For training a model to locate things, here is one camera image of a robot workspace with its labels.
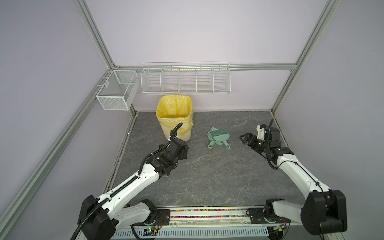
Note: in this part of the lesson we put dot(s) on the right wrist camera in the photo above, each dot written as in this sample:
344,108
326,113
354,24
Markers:
265,133

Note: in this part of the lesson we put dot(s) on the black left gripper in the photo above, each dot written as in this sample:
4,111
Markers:
184,154

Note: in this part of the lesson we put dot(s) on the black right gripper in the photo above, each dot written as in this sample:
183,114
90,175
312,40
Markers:
249,135

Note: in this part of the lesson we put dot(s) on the long white wire basket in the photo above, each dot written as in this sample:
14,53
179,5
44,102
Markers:
186,78

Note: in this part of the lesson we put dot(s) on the white vented cable duct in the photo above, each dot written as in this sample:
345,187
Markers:
203,233

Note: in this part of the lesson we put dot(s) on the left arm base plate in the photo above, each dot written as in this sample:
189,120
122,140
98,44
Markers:
159,217

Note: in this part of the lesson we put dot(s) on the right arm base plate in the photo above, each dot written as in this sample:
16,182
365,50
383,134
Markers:
258,216

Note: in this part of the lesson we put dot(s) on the green hand brush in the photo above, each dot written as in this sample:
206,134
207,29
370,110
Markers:
223,137

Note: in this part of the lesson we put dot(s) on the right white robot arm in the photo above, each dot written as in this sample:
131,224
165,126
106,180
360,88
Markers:
324,211

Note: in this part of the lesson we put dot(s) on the green plastic dustpan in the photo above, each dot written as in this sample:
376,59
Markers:
212,134

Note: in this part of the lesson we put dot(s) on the aluminium front rail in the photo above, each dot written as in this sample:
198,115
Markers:
214,215

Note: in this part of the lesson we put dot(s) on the beige bin with yellow bag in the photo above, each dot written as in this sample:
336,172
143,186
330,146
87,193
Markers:
175,109

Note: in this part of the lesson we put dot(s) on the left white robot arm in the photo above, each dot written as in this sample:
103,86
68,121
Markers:
101,217

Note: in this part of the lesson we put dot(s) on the aluminium corner frame post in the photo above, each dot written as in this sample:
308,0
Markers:
303,23

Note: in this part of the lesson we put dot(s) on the small white mesh basket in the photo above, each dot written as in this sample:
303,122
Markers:
118,91

